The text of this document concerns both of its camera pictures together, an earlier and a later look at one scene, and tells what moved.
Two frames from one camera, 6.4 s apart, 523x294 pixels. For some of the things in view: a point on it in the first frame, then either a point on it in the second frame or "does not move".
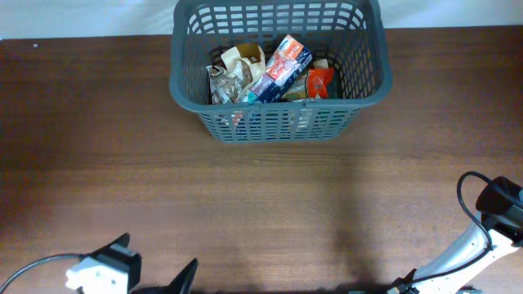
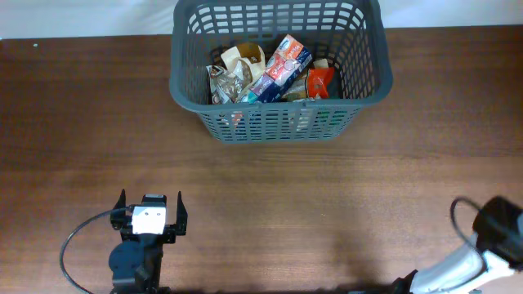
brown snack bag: x=232 y=70 does not move
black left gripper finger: x=182 y=282 to x=181 y=220
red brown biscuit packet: x=318 y=81 does not move
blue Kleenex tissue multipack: x=286 y=64 does not move
